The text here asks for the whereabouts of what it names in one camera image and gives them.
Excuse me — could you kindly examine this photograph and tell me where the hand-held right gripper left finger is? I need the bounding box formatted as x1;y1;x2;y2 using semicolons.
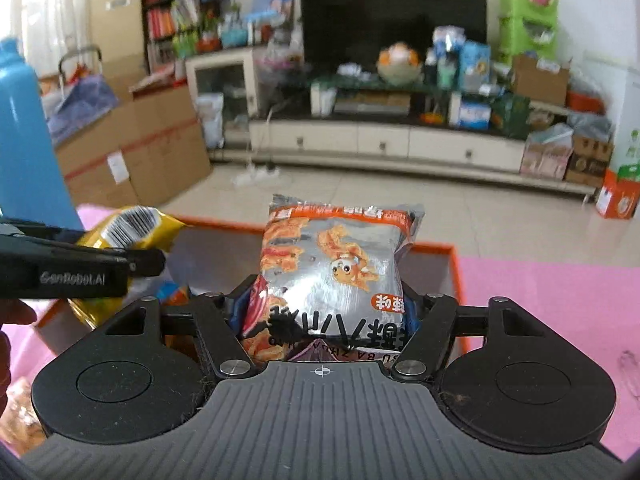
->
105;274;261;381

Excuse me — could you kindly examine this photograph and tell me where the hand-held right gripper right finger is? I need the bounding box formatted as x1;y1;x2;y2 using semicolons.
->
390;279;537;382

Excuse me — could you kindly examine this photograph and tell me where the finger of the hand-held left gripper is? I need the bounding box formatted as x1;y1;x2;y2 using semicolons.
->
0;238;167;279
0;218;87;246

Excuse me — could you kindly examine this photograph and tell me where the yellow snack packet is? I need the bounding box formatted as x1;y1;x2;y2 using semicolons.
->
67;205;187;331

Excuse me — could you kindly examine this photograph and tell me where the orange cardboard box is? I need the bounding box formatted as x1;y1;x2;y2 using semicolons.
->
35;215;471;356

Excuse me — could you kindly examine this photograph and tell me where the silver orange snack packet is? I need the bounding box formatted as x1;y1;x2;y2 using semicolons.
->
239;194;426;363

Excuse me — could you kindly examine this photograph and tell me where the person's left hand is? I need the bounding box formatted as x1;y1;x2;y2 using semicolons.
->
0;301;37;411

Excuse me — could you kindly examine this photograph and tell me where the blue plastic container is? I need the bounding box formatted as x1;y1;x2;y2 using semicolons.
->
0;37;83;233

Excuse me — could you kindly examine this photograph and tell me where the large taped cardboard box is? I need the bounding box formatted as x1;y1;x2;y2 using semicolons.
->
52;82;213;208

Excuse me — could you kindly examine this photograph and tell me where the pink tablecloth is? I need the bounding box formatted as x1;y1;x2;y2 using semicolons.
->
0;204;640;463

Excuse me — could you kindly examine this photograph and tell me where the white power strip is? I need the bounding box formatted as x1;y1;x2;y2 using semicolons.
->
234;169;281;187

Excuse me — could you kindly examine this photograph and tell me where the blue purple cloth bag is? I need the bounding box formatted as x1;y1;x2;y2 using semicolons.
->
47;75;121;146

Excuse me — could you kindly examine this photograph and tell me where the orange printed snack packet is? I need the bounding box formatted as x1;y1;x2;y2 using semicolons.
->
0;377;46;456

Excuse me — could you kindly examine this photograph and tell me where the white plastic bag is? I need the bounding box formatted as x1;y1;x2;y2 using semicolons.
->
197;92;226;150

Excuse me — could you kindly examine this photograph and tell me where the white television stand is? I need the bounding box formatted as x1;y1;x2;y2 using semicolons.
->
249;77;601;197

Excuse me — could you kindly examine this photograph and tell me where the white glass-door cabinet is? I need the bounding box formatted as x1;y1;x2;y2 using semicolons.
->
185;47;261;151

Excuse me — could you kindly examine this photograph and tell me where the pink printed carton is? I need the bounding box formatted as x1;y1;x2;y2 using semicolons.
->
520;127;575;181

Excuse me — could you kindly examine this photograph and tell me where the blue white pack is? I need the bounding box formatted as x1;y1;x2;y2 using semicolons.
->
457;97;493;128

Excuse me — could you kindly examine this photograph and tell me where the tall cardboard box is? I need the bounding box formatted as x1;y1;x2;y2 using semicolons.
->
91;0;146;76

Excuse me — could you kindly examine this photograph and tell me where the orange green carton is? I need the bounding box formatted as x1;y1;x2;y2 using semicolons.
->
595;164;640;220

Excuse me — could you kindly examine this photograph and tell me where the brown printed cardboard box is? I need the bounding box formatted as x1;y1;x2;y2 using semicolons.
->
565;135;615;188

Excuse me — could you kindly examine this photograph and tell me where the dark bookshelf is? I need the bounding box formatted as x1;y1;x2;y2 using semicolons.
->
140;0;221;73

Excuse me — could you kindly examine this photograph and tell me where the round orange white toy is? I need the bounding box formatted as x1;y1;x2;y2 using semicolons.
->
376;42;422;86

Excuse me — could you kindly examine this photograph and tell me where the blue white carton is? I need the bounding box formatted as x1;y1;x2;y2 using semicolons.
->
457;40;493;93

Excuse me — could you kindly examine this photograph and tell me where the open cardboard box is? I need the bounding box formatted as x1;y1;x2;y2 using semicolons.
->
510;55;572;107

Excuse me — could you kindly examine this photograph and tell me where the black television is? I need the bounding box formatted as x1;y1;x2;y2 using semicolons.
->
298;0;488;92

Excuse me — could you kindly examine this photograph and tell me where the green plastic rack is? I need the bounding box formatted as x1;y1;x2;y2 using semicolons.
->
498;0;560;66

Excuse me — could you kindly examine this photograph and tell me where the white freezer with green stickers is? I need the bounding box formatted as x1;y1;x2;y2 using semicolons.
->
611;67;640;173

